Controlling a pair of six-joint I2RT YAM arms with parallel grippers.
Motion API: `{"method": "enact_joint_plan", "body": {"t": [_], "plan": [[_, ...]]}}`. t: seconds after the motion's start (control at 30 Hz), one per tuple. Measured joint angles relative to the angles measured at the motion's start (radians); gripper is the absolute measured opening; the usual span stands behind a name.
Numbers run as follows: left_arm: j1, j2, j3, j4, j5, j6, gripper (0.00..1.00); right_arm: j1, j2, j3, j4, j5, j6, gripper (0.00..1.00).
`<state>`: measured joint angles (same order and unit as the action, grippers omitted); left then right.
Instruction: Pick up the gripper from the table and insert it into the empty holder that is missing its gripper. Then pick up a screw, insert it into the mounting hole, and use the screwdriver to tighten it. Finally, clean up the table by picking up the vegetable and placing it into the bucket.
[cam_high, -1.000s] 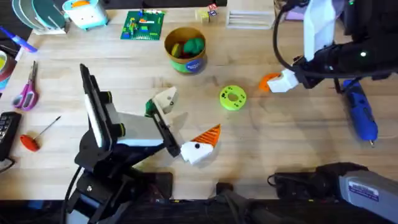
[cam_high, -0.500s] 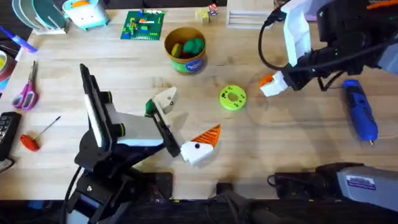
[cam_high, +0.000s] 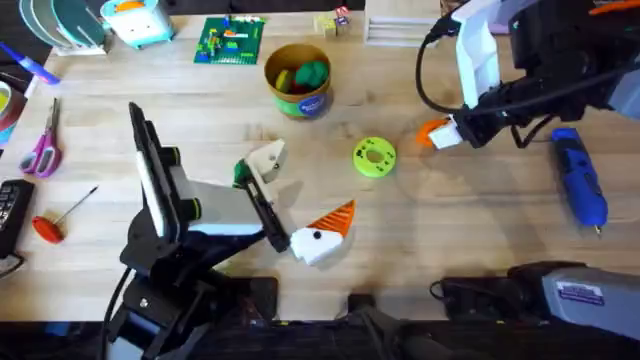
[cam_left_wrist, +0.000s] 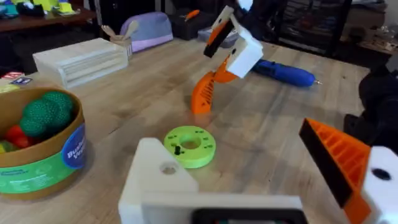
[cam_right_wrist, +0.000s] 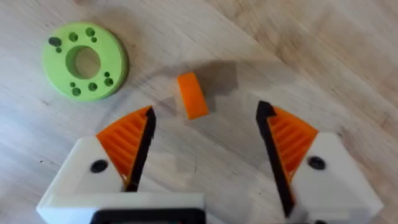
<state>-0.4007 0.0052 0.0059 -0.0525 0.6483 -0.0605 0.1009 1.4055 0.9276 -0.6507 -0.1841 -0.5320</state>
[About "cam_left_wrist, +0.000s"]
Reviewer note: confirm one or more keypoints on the toy blocks on green board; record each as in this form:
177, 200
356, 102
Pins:
46, 4

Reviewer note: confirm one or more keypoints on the yellow small card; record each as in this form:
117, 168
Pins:
8, 88

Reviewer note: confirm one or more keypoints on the black screw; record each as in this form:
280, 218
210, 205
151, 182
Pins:
177, 150

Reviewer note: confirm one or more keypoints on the black tool case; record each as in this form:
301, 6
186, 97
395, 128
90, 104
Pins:
186, 28

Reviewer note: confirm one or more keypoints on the blue electric screwdriver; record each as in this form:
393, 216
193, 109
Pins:
283, 73

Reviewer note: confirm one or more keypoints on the green disc with holes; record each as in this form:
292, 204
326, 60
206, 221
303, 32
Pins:
199, 155

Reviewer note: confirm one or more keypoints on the pale wooden drawer box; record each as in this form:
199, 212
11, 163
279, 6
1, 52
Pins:
77, 60

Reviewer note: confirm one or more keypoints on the wooden spoon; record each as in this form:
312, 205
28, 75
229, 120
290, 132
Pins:
109, 31
131, 28

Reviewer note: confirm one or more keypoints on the orange ribbed wedge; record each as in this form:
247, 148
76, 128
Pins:
201, 96

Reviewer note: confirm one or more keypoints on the white orange left gripper right finger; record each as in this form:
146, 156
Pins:
351, 161

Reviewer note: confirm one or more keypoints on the red and white small card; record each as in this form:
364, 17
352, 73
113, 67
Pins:
12, 75

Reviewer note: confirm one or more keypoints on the grey plastic box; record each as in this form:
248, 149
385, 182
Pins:
228, 39

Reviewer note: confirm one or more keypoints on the purple zip bag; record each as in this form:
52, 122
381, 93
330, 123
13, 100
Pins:
149, 31

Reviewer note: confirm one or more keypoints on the brown side table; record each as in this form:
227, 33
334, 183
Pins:
46, 20

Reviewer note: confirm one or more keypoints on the small wooden cutlery holder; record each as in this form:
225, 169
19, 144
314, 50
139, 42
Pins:
122, 45

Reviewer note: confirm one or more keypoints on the blue small card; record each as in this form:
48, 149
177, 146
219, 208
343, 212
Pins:
21, 81

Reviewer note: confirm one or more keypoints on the bare white left gripper left finger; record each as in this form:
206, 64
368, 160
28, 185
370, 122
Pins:
149, 174

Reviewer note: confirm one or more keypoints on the cardboard tub with toy vegetables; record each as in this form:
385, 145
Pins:
37, 161

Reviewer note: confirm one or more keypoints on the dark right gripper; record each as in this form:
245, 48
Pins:
258, 18

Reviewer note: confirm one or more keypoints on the cluttered wooden bench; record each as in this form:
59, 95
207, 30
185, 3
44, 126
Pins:
370, 28

